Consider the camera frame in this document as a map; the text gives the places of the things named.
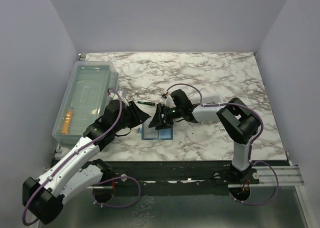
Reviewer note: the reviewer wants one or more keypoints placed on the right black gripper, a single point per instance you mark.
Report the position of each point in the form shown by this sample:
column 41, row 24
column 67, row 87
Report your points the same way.
column 161, row 109

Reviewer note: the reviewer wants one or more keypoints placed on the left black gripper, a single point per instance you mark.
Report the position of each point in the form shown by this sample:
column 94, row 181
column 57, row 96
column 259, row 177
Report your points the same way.
column 138, row 116

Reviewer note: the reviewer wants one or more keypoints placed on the teal leather card holder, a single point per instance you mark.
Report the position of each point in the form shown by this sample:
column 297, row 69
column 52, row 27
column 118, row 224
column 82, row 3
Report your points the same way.
column 153, row 134

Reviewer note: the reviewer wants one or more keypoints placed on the clear acrylic card box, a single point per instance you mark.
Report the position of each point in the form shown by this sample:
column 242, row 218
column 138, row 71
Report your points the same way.
column 212, row 99

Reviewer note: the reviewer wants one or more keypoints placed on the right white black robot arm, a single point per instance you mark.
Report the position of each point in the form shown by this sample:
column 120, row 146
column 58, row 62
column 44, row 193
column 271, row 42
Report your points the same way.
column 242, row 124

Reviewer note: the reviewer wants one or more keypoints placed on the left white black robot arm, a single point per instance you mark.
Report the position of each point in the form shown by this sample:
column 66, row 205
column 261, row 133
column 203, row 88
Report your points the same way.
column 46, row 195

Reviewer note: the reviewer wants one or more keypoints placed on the black green screwdriver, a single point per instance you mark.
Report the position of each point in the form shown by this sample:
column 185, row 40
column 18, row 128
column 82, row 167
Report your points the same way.
column 146, row 103

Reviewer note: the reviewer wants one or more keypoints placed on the clear plastic storage bin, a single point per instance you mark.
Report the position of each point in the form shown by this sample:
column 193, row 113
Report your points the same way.
column 87, row 95

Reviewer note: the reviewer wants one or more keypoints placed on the orange tool in bin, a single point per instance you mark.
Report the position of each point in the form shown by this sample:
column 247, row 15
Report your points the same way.
column 67, row 121

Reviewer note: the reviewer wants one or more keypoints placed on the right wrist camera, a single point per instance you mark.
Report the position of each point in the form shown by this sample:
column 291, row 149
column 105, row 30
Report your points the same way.
column 167, row 100

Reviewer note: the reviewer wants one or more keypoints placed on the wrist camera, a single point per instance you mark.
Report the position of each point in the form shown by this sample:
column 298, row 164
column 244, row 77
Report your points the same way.
column 167, row 100
column 122, row 93

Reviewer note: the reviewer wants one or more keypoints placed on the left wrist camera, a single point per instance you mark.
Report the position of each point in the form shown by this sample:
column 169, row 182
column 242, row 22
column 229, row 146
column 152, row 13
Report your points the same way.
column 122, row 93

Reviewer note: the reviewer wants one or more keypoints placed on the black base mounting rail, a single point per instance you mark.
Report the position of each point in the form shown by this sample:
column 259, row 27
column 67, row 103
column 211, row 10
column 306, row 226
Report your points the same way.
column 174, row 178

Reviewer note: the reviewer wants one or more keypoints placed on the aluminium extrusion rail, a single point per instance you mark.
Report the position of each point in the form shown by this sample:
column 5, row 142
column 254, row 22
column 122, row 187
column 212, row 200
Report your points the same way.
column 159, row 175

